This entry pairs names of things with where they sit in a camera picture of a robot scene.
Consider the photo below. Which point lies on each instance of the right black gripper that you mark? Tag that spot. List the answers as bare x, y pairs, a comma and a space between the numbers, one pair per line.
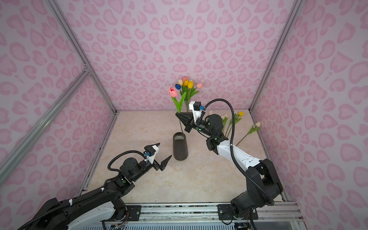
189, 119

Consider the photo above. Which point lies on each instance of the light pink tulip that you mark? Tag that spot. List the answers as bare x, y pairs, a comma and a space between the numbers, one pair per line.
195, 90

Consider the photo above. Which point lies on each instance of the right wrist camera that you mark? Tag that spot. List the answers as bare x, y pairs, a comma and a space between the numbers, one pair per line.
196, 108

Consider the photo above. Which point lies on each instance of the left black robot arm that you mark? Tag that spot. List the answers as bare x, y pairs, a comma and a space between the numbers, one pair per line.
103, 203

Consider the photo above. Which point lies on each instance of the left corner aluminium post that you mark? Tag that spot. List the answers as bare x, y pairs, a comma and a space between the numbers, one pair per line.
63, 22

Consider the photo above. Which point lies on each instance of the aluminium frame diagonal bar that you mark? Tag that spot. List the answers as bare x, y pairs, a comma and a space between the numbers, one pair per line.
21, 150

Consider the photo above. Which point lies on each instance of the bunch of artificial tulips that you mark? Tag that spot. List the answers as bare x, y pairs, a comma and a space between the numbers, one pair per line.
242, 138

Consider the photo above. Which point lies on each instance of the right corner aluminium post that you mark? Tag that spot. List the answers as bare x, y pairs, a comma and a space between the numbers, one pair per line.
291, 19

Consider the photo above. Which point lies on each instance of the clear glass vase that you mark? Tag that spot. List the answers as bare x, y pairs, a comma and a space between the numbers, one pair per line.
186, 107

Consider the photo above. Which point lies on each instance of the corner aluminium post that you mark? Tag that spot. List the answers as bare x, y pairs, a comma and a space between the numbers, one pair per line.
63, 22
291, 19

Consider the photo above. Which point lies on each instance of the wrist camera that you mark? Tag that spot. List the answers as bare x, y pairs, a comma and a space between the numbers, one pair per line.
196, 108
150, 155

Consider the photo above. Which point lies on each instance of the black cone vase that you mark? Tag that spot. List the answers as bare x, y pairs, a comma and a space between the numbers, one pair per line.
180, 147

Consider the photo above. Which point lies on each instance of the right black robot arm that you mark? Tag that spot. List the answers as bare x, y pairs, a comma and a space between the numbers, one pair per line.
263, 184

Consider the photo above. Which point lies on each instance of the deep pink tulip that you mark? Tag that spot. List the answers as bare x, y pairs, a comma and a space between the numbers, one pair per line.
174, 94

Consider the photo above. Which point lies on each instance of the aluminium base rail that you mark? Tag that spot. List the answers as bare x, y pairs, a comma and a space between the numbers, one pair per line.
188, 216

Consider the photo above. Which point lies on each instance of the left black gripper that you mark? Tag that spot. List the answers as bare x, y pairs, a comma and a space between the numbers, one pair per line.
163, 163

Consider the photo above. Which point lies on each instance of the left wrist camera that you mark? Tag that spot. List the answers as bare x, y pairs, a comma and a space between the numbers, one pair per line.
150, 155

